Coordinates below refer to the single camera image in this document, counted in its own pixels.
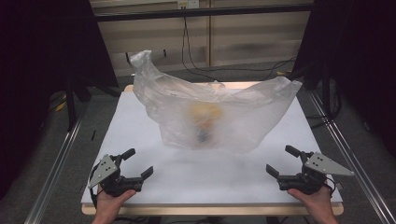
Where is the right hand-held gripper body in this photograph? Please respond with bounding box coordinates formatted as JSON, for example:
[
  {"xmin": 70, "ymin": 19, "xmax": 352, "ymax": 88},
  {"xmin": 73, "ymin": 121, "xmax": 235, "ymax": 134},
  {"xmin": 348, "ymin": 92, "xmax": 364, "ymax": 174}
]
[{"xmin": 277, "ymin": 151, "xmax": 355, "ymax": 196}]

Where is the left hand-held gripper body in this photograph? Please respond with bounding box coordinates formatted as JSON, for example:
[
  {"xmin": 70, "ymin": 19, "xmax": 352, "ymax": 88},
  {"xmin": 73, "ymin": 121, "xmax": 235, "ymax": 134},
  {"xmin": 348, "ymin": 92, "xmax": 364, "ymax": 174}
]
[{"xmin": 88, "ymin": 154, "xmax": 144, "ymax": 198}]

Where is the translucent white plastic bag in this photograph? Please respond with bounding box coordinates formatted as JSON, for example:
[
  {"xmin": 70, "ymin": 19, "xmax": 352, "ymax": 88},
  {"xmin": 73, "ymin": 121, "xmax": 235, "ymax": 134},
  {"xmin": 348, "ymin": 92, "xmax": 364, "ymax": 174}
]
[{"xmin": 129, "ymin": 49, "xmax": 303, "ymax": 154}]

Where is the yellow blurred object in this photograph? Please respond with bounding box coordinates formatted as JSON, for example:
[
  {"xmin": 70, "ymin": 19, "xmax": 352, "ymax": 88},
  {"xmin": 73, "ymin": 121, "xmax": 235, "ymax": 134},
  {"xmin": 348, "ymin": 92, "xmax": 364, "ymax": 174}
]
[{"xmin": 188, "ymin": 102, "xmax": 224, "ymax": 144}]

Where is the person's right hand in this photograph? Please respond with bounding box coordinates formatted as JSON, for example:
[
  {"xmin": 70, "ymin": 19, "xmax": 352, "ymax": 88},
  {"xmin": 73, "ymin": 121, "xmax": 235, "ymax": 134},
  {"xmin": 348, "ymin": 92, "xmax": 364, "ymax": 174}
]
[{"xmin": 287, "ymin": 186, "xmax": 333, "ymax": 216}]

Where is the person's left hand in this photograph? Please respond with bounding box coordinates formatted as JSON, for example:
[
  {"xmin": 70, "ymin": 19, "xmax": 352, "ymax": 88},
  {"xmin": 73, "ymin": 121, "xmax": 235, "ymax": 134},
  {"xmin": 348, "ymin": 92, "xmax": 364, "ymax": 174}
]
[{"xmin": 94, "ymin": 186, "xmax": 137, "ymax": 216}]

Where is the white table cover sheet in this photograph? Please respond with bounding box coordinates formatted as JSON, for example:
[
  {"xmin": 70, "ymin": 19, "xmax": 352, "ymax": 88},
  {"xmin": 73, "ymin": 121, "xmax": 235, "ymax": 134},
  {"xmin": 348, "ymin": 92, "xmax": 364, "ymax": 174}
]
[{"xmin": 80, "ymin": 88, "xmax": 344, "ymax": 205}]

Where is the black metal stand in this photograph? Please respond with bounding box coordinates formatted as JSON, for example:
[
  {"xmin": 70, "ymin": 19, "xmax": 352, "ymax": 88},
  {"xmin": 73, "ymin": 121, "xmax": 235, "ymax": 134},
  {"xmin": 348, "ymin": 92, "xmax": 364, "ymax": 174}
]
[
  {"xmin": 289, "ymin": 62, "xmax": 344, "ymax": 130},
  {"xmin": 64, "ymin": 78, "xmax": 94, "ymax": 132}
]

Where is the white table board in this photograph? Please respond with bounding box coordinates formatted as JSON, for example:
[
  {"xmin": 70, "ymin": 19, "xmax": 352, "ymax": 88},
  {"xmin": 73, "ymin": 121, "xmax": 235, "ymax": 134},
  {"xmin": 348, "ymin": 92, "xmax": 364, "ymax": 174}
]
[{"xmin": 81, "ymin": 81, "xmax": 345, "ymax": 217}]

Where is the black curtain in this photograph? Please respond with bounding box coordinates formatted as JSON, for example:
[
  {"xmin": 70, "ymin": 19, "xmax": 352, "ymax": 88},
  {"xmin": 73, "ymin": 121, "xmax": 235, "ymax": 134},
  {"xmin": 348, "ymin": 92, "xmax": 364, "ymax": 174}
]
[
  {"xmin": 292, "ymin": 0, "xmax": 396, "ymax": 150},
  {"xmin": 0, "ymin": 0, "xmax": 120, "ymax": 200}
]

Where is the black horizontal bar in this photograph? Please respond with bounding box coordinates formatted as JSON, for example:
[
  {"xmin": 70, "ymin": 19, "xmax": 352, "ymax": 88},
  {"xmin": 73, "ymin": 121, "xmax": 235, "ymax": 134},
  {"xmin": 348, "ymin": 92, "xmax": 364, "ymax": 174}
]
[{"xmin": 93, "ymin": 4, "xmax": 315, "ymax": 22}]

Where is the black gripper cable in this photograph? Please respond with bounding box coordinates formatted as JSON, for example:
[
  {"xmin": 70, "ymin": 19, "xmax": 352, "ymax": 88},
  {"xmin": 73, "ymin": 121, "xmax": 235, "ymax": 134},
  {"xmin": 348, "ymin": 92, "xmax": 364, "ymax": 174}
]
[
  {"xmin": 325, "ymin": 176, "xmax": 337, "ymax": 196},
  {"xmin": 89, "ymin": 164, "xmax": 102, "ymax": 208}
]

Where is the aluminium floor rail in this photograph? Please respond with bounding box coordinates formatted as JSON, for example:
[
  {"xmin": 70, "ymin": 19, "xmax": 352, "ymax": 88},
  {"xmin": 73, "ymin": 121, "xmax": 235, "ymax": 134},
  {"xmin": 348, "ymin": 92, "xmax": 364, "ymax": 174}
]
[
  {"xmin": 307, "ymin": 91, "xmax": 396, "ymax": 224},
  {"xmin": 24, "ymin": 115, "xmax": 85, "ymax": 224}
]

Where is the black floor cable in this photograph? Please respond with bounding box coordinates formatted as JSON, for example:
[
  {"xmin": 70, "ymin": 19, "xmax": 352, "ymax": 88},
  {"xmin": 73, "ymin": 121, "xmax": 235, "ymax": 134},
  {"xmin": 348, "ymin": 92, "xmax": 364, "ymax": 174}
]
[{"xmin": 186, "ymin": 55, "xmax": 298, "ymax": 81}]

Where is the black hanging cable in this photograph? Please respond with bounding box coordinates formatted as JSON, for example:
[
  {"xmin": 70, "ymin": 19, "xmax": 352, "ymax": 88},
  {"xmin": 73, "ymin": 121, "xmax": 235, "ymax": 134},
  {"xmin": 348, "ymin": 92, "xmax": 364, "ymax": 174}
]
[{"xmin": 181, "ymin": 17, "xmax": 219, "ymax": 82}]

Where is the white wall outlet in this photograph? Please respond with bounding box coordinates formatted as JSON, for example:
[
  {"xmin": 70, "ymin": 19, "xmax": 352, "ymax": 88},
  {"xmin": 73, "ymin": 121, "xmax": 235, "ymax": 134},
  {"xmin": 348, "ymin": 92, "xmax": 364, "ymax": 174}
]
[{"xmin": 177, "ymin": 0, "xmax": 200, "ymax": 9}]

